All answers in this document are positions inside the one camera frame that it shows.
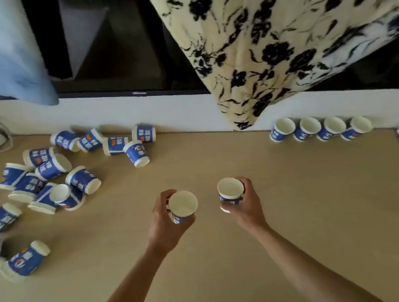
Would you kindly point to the cream floral cloth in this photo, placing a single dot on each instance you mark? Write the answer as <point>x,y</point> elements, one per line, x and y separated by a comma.
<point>279,25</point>

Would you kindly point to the person's right hand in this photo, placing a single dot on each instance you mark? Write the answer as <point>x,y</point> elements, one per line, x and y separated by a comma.
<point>251,211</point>

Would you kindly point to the pile of paper cups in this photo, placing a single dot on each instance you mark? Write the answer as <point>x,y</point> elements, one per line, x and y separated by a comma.
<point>82,178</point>

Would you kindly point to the black television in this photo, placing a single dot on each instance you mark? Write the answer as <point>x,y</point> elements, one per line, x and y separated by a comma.
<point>122,40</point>

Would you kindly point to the person's left hand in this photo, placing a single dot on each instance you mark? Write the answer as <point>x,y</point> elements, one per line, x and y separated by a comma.
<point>163,230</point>

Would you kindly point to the person's left forearm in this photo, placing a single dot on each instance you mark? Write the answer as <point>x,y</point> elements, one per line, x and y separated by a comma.
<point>129,296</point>

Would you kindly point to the person's right forearm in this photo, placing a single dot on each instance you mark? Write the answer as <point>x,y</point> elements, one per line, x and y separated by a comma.
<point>302,269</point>

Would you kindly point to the blue tie-dye cloth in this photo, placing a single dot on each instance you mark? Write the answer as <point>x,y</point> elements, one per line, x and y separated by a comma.
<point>0,52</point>

